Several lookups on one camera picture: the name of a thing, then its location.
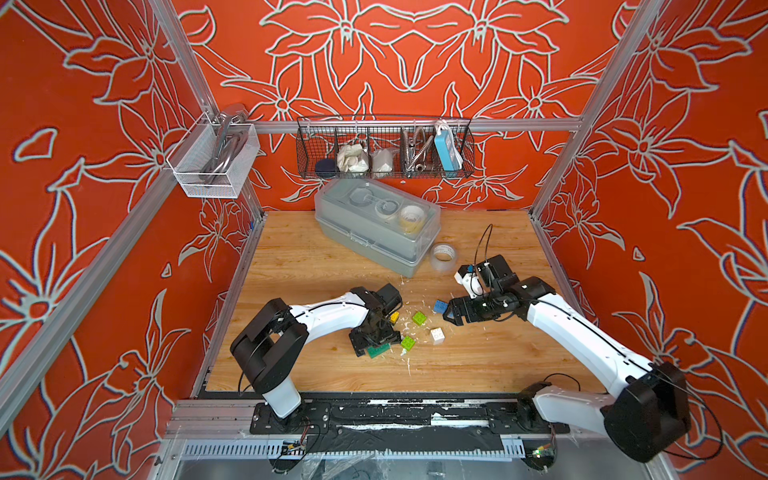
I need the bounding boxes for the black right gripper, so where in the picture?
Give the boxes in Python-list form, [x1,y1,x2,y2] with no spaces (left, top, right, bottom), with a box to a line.
[439,291,503,324]

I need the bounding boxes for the blue long lego brick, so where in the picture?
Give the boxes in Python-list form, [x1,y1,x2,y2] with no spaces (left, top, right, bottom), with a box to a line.
[432,300,448,315]

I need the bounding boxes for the dark green lego brick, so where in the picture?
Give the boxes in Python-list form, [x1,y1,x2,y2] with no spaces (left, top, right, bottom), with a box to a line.
[366,344,391,359]

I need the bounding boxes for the white lego brick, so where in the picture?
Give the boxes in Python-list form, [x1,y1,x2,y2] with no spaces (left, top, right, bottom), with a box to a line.
[430,328,445,345]

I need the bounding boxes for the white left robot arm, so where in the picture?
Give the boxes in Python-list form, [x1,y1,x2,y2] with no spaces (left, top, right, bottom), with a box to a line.
[230,284,403,420]

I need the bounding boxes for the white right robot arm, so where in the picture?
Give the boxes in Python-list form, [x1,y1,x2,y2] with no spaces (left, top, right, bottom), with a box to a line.
[444,273,691,463]

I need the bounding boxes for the lime lego brick lower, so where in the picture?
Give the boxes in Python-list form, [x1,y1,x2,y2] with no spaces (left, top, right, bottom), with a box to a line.
[401,336,416,352]

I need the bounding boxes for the lime lego brick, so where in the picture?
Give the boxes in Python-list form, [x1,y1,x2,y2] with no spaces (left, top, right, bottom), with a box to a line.
[412,311,428,326]
[401,336,416,352]

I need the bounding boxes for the lime lego brick upper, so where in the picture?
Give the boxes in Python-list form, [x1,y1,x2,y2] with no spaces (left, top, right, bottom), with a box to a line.
[412,311,428,326]

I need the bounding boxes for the clear tape roll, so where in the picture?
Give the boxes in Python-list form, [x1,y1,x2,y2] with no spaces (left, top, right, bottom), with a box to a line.
[429,243,458,274]

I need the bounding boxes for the grey plastic storage box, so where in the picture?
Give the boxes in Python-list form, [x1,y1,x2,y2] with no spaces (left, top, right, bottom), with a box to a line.
[314,178,441,278]

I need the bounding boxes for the yellow tape roll in box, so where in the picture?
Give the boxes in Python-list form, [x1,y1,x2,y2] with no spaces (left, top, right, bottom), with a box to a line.
[398,205,427,235]

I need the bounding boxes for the dark round object in basket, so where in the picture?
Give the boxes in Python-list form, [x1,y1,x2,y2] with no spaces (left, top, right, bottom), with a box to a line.
[315,158,338,179]

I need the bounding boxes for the metal tongs in basket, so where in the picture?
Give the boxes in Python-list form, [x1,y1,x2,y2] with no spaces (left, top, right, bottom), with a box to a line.
[402,126,433,178]

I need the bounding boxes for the white crumpled cloth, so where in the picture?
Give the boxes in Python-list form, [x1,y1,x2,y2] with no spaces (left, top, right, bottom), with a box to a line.
[336,143,370,174]

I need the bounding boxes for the blue white box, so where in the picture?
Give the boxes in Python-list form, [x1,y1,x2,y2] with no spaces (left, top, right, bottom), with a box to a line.
[433,120,463,173]

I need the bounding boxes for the aluminium rear crossbar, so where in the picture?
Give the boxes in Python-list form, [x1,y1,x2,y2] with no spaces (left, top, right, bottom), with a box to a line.
[251,117,581,134]

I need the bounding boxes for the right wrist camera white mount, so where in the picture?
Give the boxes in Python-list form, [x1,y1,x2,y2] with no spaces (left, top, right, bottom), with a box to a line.
[454,255,519,299]

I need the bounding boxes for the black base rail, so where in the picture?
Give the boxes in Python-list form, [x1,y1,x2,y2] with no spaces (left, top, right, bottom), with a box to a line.
[249,392,571,458]

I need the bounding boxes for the white slotted cable duct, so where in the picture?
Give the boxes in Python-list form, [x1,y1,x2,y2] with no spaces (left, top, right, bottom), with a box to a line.
[179,436,526,462]

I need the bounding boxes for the black wire basket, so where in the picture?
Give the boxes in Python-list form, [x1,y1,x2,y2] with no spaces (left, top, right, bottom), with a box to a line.
[296,114,476,180]

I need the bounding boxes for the clear acrylic wall bin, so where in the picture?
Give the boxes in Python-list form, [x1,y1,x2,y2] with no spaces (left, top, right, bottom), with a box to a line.
[167,111,260,199]

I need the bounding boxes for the aluminium frame post right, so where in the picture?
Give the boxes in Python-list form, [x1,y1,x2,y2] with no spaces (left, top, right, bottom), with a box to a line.
[529,0,663,224]

